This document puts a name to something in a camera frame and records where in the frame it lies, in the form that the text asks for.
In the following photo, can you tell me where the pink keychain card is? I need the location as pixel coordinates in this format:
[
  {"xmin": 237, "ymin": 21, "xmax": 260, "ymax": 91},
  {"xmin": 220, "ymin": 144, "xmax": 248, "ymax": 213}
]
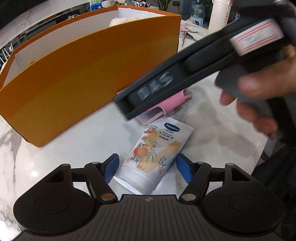
[{"xmin": 180, "ymin": 26, "xmax": 197, "ymax": 47}]

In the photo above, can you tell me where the large orange storage box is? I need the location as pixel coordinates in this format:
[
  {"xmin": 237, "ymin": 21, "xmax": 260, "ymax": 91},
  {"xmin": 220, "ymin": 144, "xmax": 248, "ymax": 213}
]
[{"xmin": 1, "ymin": 6, "xmax": 181, "ymax": 147}]

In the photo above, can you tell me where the pink wallet case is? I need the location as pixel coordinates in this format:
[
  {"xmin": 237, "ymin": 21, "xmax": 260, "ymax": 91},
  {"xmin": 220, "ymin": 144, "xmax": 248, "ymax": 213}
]
[{"xmin": 137, "ymin": 89, "xmax": 192, "ymax": 125}]

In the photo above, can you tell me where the white crochet doll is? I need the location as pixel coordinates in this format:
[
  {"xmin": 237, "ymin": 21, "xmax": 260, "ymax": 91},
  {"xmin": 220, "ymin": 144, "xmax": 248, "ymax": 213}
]
[{"xmin": 109, "ymin": 16, "xmax": 139, "ymax": 27}]

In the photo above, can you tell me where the white lotion tube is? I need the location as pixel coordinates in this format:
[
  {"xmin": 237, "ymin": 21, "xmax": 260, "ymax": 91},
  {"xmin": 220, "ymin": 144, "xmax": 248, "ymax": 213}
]
[{"xmin": 114, "ymin": 116, "xmax": 194, "ymax": 195}]

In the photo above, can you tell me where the water bottle dispenser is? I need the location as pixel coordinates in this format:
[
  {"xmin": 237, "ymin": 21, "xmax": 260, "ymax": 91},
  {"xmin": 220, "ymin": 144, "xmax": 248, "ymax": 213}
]
[{"xmin": 189, "ymin": 0, "xmax": 205, "ymax": 22}]

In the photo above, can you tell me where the person right hand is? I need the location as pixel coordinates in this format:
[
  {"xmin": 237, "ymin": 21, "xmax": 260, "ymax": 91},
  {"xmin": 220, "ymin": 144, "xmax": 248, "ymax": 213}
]
[{"xmin": 219, "ymin": 44, "xmax": 296, "ymax": 140}]

